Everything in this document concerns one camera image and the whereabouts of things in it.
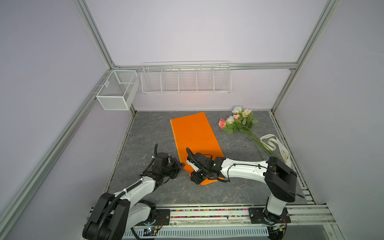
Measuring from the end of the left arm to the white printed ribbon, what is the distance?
63 cm

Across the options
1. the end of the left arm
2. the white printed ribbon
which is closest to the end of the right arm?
the end of the left arm

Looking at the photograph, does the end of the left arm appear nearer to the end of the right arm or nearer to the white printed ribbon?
the end of the right arm

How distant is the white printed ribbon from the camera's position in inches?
38.5

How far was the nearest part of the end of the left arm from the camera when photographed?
2.13 feet
